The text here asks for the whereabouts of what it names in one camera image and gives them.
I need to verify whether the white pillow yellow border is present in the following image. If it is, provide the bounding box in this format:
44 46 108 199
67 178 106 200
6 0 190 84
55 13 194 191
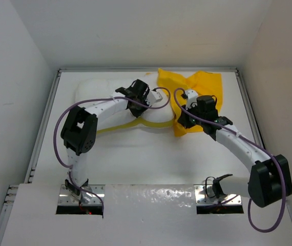
73 73 174 135

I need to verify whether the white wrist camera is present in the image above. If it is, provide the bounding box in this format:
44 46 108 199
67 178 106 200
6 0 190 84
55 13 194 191
145 91 163 107
184 89 199 110

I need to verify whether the yellow pillowcase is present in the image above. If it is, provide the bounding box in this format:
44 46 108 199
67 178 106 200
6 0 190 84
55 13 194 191
157 69 223 137

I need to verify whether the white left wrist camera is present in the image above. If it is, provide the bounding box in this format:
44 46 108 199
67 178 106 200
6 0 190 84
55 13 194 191
145 91 163 107

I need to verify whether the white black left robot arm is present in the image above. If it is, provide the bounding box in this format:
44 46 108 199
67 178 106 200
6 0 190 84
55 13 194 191
53 79 161 196

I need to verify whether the white front cover board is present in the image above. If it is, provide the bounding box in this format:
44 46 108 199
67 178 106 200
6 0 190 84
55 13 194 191
2 183 292 245

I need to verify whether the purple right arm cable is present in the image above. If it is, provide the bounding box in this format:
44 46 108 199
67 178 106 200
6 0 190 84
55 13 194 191
173 88 287 233

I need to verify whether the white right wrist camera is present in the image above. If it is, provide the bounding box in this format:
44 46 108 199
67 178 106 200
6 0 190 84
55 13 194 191
184 89 199 110

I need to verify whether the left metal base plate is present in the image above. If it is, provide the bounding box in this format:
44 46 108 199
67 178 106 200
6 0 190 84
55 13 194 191
57 184 105 207

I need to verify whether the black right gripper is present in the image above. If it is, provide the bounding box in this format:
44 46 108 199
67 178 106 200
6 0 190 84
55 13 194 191
178 101 205 129

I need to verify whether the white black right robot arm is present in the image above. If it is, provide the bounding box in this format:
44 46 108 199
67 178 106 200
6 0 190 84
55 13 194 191
178 90 292 208

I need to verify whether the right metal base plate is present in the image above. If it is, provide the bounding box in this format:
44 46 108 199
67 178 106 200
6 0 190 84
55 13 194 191
193 183 244 206

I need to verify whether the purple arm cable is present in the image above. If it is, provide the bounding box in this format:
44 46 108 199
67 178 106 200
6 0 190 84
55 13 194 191
173 88 287 233
53 87 172 213

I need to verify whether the metal base plate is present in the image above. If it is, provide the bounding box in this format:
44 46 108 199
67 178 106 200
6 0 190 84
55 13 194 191
193 183 244 206
57 184 105 207

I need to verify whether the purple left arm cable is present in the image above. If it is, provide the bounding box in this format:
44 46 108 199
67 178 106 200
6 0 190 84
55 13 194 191
53 87 172 213

